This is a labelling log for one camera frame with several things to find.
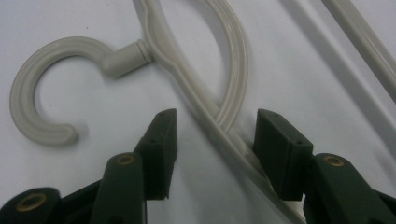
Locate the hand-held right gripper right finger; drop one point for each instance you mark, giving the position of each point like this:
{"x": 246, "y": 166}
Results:
{"x": 283, "y": 155}

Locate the grey plastic clothes hanger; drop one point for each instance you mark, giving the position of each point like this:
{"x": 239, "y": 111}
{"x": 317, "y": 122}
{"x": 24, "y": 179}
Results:
{"x": 186, "y": 84}

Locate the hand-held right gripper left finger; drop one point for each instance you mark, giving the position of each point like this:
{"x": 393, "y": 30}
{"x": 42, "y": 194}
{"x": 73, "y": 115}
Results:
{"x": 162, "y": 155}

